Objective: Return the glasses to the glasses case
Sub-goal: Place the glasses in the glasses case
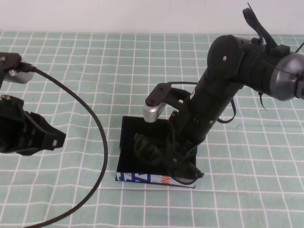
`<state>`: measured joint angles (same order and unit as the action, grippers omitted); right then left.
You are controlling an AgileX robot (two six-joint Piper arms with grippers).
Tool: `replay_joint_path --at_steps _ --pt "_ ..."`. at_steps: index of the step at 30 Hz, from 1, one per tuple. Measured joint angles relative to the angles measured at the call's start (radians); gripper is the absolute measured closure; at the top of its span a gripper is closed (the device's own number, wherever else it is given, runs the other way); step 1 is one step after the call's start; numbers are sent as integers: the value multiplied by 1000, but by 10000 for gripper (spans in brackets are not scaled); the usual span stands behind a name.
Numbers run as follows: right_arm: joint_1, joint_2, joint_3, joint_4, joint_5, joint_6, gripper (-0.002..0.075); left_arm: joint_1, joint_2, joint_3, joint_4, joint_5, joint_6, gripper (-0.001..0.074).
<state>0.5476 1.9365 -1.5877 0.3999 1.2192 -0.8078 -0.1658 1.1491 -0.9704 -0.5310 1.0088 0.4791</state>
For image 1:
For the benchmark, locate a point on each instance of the green white checkered tablecloth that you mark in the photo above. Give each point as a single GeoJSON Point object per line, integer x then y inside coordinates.
{"type": "Point", "coordinates": [71, 59]}

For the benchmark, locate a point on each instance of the black glasses case box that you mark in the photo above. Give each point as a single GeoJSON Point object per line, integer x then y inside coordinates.
{"type": "Point", "coordinates": [128, 133]}

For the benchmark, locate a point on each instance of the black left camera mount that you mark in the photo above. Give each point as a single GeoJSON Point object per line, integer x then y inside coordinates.
{"type": "Point", "coordinates": [9, 60]}

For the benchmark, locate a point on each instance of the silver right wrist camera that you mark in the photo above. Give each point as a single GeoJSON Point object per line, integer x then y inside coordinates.
{"type": "Point", "coordinates": [152, 114]}

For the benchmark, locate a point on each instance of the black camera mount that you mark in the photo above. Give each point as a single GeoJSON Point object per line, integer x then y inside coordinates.
{"type": "Point", "coordinates": [159, 92]}
{"type": "Point", "coordinates": [9, 60]}

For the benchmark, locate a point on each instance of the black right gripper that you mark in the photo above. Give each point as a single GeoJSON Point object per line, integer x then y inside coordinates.
{"type": "Point", "coordinates": [194, 123]}

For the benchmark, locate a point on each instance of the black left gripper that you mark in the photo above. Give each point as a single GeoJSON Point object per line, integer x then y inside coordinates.
{"type": "Point", "coordinates": [9, 123]}

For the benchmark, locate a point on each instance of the black framed glasses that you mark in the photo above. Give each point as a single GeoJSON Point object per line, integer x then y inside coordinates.
{"type": "Point", "coordinates": [147, 152]}

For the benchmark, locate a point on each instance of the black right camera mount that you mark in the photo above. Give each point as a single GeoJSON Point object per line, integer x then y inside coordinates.
{"type": "Point", "coordinates": [159, 92]}

